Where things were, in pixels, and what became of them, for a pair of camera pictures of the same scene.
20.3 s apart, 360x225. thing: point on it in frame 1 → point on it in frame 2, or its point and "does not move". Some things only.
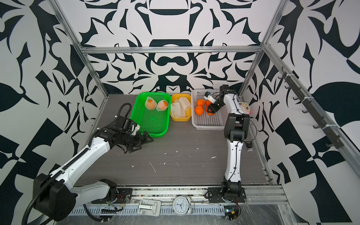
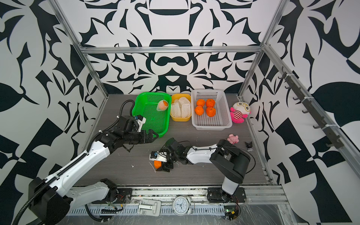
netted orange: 208,113 does not move
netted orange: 207,103 does not move
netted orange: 199,110 does not move
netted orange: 150,103 → 157,164
